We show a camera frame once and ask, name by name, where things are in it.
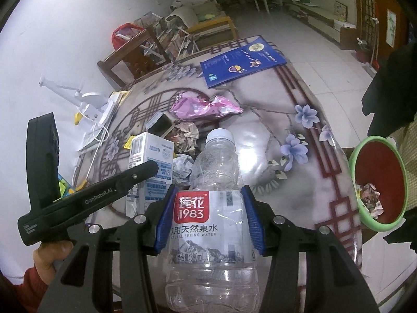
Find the small hanging painting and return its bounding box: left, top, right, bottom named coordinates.
left=387, top=9, right=398, bottom=48

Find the black jacket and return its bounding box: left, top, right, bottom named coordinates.
left=362, top=41, right=417, bottom=245

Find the person's left forearm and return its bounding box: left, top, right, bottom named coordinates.
left=0, top=266, right=49, bottom=313

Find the red bag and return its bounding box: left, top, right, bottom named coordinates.
left=112, top=23, right=140, bottom=51

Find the clear plastic water bottle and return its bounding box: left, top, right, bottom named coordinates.
left=164, top=128, right=261, bottom=313

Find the brownish crumpled paper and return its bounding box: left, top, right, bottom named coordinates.
left=171, top=122, right=199, bottom=154

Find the dark wooden chair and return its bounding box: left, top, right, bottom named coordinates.
left=97, top=26, right=171, bottom=88

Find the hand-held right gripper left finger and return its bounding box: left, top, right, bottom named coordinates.
left=37, top=185, right=178, bottom=313

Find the stack of thin books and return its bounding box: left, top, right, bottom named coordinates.
left=104, top=91, right=131, bottom=118

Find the white side table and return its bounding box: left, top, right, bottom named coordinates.
left=255, top=0, right=282, bottom=14

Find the wooden lattice partition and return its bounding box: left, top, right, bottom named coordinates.
left=353, top=0, right=408, bottom=62

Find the person's left hand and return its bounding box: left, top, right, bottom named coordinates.
left=34, top=240, right=74, bottom=284

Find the crumpled printed paper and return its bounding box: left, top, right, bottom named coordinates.
left=358, top=183, right=383, bottom=219

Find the low television cabinet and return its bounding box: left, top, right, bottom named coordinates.
left=287, top=0, right=359, bottom=49

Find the blue printed book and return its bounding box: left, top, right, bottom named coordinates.
left=199, top=37, right=287, bottom=88

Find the broom with white handle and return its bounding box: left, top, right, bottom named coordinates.
left=363, top=16, right=380, bottom=75

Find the red bin with green rim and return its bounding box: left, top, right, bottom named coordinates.
left=348, top=136, right=408, bottom=233

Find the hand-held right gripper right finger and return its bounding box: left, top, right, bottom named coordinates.
left=241, top=185, right=380, bottom=313

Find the pink plastic wrapper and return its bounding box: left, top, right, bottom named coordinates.
left=171, top=92, right=243, bottom=121

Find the green and yellow paper card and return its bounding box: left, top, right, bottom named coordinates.
left=57, top=173, right=77, bottom=203

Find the white desk lamp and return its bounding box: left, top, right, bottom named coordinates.
left=39, top=76, right=113, bottom=126

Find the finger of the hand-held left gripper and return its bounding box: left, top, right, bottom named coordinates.
left=115, top=160, right=160, bottom=191

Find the small red floor bin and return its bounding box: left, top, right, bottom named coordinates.
left=355, top=37, right=372, bottom=62

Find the white milk carton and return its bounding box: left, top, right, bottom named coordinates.
left=125, top=132, right=175, bottom=217

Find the wooden sofa with cushions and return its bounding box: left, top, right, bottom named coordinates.
left=166, top=2, right=238, bottom=41

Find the white crumpled paper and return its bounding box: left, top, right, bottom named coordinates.
left=173, top=155, right=195, bottom=183

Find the white rack of books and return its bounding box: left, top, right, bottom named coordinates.
left=135, top=11, right=199, bottom=64

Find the small open dark carton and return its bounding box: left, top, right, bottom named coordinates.
left=145, top=112, right=172, bottom=137

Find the white cable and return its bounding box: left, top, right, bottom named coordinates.
left=76, top=124, right=109, bottom=190

